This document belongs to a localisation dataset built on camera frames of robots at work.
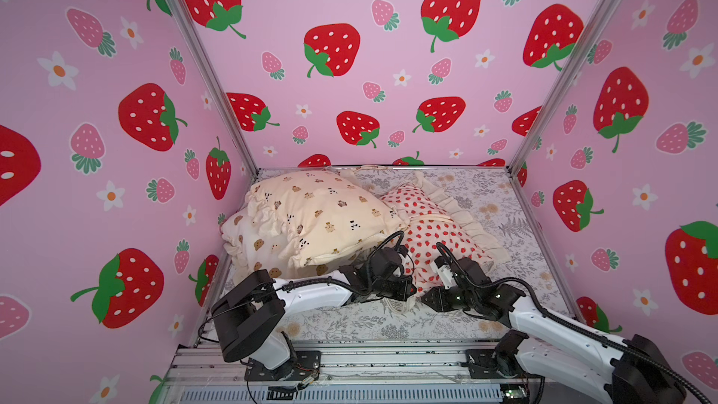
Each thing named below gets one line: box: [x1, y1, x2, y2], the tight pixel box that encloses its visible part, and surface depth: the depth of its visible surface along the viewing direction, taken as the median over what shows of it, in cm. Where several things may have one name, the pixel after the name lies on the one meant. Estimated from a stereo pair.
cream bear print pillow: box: [244, 172, 407, 267], surface depth 84 cm
